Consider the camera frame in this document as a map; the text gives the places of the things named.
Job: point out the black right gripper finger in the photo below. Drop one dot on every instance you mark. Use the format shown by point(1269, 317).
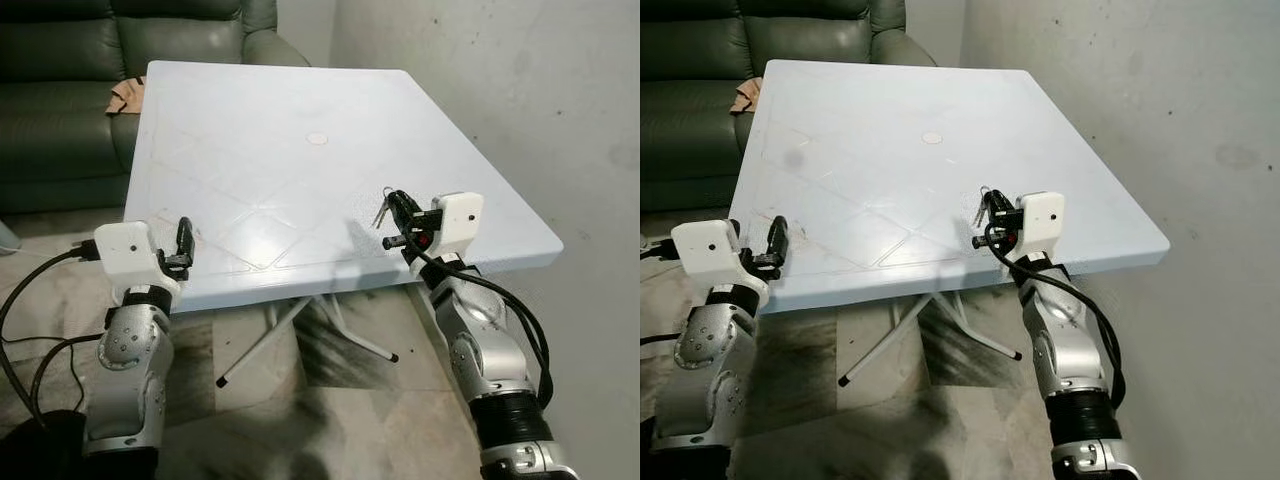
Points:
point(985, 242)
point(395, 243)
point(404, 203)
point(1000, 202)

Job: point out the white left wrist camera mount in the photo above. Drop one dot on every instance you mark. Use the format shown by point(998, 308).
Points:
point(125, 250)
point(710, 248)

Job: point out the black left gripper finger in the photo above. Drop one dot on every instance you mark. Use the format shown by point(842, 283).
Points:
point(185, 238)
point(776, 236)

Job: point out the dark green leather sofa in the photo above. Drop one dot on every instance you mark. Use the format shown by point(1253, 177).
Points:
point(60, 120)
point(690, 120)

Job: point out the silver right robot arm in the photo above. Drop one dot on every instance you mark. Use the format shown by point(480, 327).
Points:
point(480, 350)
point(1065, 340)

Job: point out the tan cloth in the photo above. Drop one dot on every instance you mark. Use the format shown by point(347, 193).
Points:
point(746, 96)
point(126, 97)

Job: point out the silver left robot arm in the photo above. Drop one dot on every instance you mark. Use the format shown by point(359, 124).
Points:
point(705, 350)
point(135, 350)

